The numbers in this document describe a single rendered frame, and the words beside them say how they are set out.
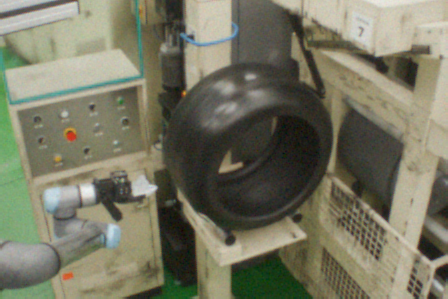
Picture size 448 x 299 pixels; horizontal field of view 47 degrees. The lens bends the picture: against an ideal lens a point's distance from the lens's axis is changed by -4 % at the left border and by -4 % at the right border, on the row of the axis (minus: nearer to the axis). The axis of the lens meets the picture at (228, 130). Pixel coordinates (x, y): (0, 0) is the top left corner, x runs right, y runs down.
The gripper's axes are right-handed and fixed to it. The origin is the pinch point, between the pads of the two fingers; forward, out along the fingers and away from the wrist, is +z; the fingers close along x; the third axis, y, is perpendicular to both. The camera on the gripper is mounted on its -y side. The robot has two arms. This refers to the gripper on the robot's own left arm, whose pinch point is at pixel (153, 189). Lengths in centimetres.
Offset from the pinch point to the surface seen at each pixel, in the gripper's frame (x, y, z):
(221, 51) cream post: 27, 37, 34
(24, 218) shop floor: 155, -118, -30
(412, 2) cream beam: -35, 72, 58
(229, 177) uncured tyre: 15.8, -11.6, 37.4
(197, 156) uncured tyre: -9.0, 16.3, 10.7
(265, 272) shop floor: 47, -104, 87
